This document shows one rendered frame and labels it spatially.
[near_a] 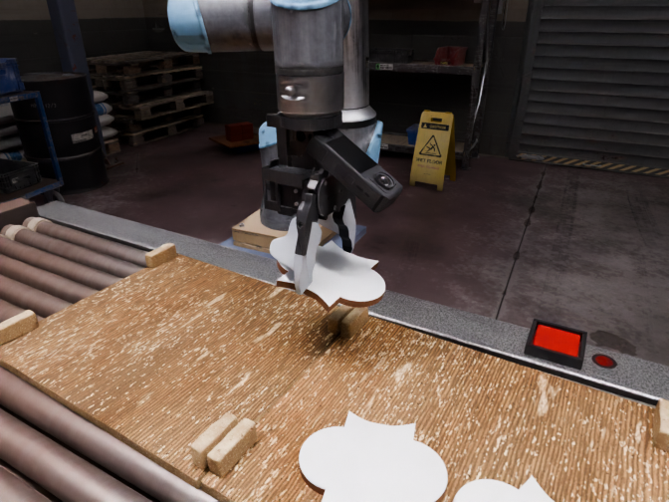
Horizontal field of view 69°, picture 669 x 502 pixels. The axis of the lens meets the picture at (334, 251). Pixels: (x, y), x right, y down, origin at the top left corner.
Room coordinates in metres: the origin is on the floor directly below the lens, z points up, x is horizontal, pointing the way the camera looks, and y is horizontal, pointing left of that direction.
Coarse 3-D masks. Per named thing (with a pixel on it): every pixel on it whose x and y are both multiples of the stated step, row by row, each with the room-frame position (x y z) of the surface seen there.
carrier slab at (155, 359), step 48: (144, 288) 0.71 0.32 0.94; (192, 288) 0.71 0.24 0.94; (240, 288) 0.71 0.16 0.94; (48, 336) 0.58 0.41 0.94; (96, 336) 0.58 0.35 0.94; (144, 336) 0.58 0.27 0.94; (192, 336) 0.58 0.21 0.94; (240, 336) 0.58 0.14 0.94; (288, 336) 0.58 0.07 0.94; (336, 336) 0.58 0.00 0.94; (48, 384) 0.47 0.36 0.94; (96, 384) 0.47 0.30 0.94; (144, 384) 0.47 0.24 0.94; (192, 384) 0.47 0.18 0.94; (240, 384) 0.47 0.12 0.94; (288, 384) 0.47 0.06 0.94; (144, 432) 0.40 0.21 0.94; (192, 432) 0.40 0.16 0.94; (192, 480) 0.34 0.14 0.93
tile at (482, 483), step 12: (480, 480) 0.33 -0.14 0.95; (492, 480) 0.33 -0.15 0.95; (528, 480) 0.33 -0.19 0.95; (468, 492) 0.31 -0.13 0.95; (480, 492) 0.31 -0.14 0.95; (492, 492) 0.31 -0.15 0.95; (504, 492) 0.31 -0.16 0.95; (516, 492) 0.31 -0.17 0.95; (528, 492) 0.31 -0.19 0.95; (540, 492) 0.31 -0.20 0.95
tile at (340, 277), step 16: (320, 256) 0.58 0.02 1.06; (336, 256) 0.59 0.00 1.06; (352, 256) 0.59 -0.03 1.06; (288, 272) 0.53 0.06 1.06; (320, 272) 0.54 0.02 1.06; (336, 272) 0.55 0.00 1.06; (352, 272) 0.55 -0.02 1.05; (368, 272) 0.56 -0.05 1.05; (288, 288) 0.52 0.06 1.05; (320, 288) 0.51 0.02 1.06; (336, 288) 0.51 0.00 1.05; (352, 288) 0.52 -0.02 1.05; (368, 288) 0.52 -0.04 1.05; (384, 288) 0.53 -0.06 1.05; (336, 304) 0.50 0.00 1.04; (352, 304) 0.50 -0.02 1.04; (368, 304) 0.50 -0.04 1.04
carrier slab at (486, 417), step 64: (320, 384) 0.47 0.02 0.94; (384, 384) 0.47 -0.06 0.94; (448, 384) 0.47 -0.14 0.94; (512, 384) 0.47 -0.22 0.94; (576, 384) 0.47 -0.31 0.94; (256, 448) 0.37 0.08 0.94; (448, 448) 0.37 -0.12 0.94; (512, 448) 0.37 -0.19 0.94; (576, 448) 0.37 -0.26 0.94; (640, 448) 0.37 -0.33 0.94
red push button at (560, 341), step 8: (544, 328) 0.60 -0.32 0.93; (552, 328) 0.60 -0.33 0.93; (536, 336) 0.58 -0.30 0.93; (544, 336) 0.58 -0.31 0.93; (552, 336) 0.58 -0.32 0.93; (560, 336) 0.58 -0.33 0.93; (568, 336) 0.58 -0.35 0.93; (576, 336) 0.58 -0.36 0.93; (536, 344) 0.57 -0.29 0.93; (544, 344) 0.57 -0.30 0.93; (552, 344) 0.57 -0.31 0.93; (560, 344) 0.57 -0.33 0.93; (568, 344) 0.57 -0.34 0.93; (576, 344) 0.57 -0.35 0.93; (560, 352) 0.55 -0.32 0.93; (568, 352) 0.55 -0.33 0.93; (576, 352) 0.55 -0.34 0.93
